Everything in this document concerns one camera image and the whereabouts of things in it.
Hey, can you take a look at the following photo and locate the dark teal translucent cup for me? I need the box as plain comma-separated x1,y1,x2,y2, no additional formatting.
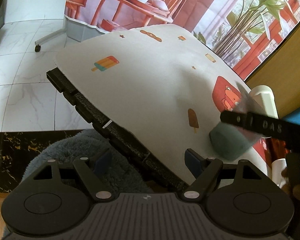
209,83,265,161

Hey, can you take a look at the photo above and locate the small white plastic cup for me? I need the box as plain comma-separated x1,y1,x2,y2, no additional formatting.
271,158,287,188

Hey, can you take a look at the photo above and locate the large white plastic cup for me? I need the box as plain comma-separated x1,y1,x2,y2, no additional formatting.
249,85,279,119

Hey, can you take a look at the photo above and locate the printed room backdrop cloth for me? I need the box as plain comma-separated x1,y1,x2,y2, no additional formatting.
65,0,300,78

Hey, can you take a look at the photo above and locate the fluffy grey-blue rug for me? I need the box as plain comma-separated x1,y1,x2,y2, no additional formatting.
23,129,153,194

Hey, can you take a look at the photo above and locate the black folding table edge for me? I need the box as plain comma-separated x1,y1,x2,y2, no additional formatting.
46,68,189,193

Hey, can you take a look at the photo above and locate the wooden cabinet panel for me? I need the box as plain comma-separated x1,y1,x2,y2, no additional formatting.
245,22,300,118

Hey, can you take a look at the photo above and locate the white cartoon bear tablecloth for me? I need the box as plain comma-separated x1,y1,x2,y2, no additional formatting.
53,23,288,185

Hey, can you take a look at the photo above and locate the white wheeled stand leg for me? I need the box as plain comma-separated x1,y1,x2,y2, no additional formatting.
34,18,66,53

